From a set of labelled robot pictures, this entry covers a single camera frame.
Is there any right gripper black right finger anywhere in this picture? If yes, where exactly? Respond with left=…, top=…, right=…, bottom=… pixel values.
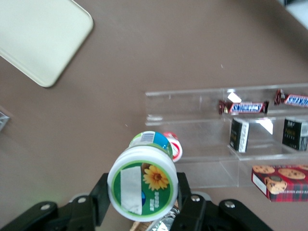
left=172, top=172, right=273, bottom=231

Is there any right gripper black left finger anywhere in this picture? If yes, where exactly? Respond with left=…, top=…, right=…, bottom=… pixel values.
left=0, top=172, right=114, bottom=231

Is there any green gum bottle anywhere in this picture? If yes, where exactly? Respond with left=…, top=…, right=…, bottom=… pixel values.
left=106, top=130, right=180, bottom=222

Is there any aluminium foil tray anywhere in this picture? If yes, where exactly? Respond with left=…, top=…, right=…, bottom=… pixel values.
left=147, top=206, right=181, bottom=231

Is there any beige plastic tray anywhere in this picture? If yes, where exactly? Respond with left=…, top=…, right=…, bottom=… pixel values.
left=0, top=0, right=94, bottom=89

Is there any wicker basket with foil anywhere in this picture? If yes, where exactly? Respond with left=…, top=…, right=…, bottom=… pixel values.
left=130, top=219, right=151, bottom=231

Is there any red-capped yogurt bottle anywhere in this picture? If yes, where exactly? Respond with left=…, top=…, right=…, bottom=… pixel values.
left=163, top=131, right=183, bottom=164

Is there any clear acrylic tiered shelf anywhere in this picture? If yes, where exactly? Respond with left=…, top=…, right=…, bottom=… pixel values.
left=144, top=82, right=308, bottom=189

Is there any red plaid cookie box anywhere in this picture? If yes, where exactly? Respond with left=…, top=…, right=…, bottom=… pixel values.
left=251, top=164, right=308, bottom=203

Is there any small black box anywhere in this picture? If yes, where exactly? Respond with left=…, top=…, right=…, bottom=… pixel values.
left=228, top=117, right=250, bottom=153
left=282, top=116, right=308, bottom=152

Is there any snickers bar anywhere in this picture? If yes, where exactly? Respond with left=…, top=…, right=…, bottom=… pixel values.
left=274, top=89, right=308, bottom=108
left=218, top=99, right=270, bottom=116

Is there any grey robot connector block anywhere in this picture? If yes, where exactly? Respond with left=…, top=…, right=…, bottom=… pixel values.
left=0, top=105, right=12, bottom=132

